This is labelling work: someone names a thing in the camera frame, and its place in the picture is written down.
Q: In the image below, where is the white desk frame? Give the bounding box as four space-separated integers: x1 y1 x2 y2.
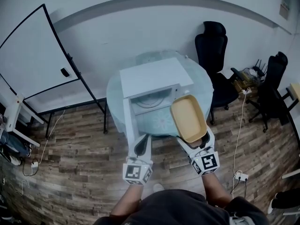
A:
0 74 45 148

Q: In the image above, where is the person's right forearm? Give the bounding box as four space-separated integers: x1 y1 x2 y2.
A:
202 172 233 209

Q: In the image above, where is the thin white cable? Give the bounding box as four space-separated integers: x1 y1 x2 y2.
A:
37 109 66 165

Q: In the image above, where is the round glass table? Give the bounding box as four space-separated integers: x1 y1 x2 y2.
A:
106 50 214 137

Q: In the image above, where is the light wooden desk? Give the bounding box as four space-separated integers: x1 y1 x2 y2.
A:
285 82 300 101

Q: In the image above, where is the black office chair with headrest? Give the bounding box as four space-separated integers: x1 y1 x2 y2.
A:
195 21 240 126

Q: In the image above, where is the whiteboard on black stand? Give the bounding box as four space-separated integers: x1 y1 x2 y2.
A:
0 3 109 138

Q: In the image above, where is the white microwave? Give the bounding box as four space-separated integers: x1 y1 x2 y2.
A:
119 57 194 147

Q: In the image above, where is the cardboard box with clutter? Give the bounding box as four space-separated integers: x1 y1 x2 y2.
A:
234 68 260 94

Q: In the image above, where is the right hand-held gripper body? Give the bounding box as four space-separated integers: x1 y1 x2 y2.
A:
188 147 220 177

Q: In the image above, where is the yellow food container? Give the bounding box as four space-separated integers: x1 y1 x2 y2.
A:
169 94 208 143

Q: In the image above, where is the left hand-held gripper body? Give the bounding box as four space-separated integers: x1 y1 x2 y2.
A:
122 156 154 186

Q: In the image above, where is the black router with antennas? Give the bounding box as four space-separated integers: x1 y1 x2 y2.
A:
252 59 268 76

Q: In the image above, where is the person's left forearm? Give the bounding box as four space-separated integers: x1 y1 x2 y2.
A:
111 183 144 217

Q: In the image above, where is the person's black shirt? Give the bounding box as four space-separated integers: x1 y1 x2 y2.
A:
93 189 269 225

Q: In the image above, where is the paper wall poster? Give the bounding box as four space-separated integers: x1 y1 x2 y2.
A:
279 0 292 21

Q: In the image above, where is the long white cable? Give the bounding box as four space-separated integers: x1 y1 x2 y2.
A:
230 88 249 195

